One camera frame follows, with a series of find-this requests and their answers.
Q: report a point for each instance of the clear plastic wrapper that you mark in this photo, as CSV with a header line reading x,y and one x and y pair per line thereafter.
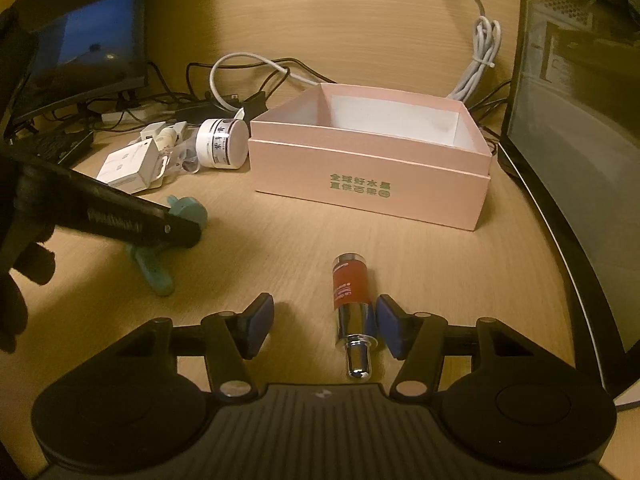
x,y
184,157

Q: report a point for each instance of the pink cardboard box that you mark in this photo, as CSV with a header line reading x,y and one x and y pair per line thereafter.
x,y
370,180

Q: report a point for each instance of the black keyboard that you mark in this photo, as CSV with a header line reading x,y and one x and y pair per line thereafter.
x,y
55,146

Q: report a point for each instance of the black computer case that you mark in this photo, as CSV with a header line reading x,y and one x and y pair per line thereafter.
x,y
575,110

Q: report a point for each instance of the white power strip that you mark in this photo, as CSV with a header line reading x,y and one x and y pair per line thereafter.
x,y
125,112

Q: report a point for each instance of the teal plastic clip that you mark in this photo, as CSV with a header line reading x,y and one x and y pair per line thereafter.
x,y
155,270

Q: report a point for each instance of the red and silver serum bottle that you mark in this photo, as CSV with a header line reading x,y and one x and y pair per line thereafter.
x,y
350,285

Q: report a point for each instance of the person's left hand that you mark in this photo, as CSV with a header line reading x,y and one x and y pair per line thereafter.
x,y
35,262

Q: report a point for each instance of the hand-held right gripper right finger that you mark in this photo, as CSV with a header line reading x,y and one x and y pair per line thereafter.
x,y
391,327

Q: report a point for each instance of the computer monitor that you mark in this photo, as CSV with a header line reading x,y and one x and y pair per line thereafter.
x,y
85,45

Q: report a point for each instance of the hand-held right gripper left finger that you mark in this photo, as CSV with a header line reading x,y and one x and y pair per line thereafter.
x,y
260,325

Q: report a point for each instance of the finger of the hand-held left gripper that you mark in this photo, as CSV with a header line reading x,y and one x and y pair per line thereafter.
x,y
180,232

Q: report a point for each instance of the white small carton box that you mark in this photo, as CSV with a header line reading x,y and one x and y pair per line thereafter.
x,y
127,165

